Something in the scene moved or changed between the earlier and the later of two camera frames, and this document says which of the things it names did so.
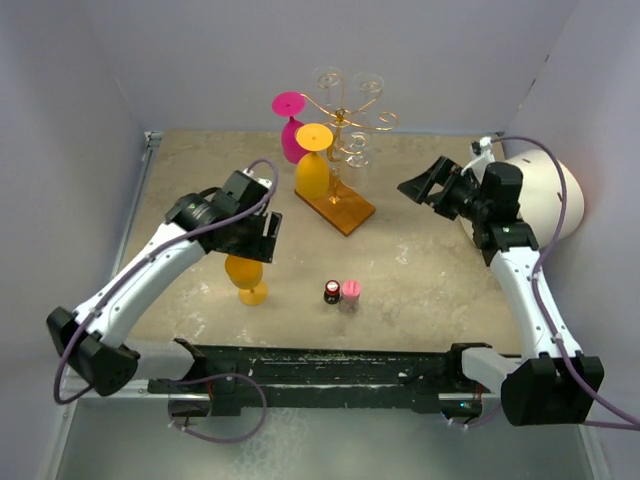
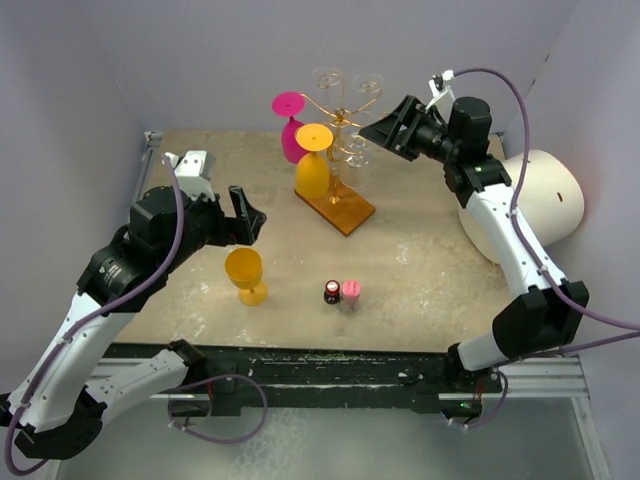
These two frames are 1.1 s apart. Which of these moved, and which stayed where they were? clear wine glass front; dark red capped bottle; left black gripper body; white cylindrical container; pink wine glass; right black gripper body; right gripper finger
Moved: right black gripper body; left black gripper body; right gripper finger
Stayed: clear wine glass front; pink wine glass; white cylindrical container; dark red capped bottle
